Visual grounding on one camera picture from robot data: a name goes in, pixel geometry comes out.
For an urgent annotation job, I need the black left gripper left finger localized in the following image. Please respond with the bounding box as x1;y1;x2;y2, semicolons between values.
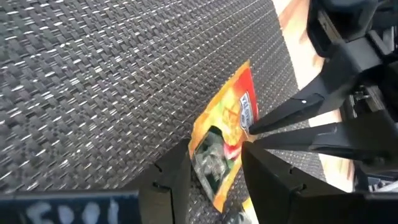
123;138;192;224

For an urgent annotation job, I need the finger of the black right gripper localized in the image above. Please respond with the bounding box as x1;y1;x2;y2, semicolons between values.
253;110;398;162
248;37;383;135

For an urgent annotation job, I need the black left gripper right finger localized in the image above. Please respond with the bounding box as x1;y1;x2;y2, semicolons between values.
241;141;352;224

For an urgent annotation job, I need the grey woven placemat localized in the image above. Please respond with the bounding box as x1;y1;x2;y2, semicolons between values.
0;0;327;224

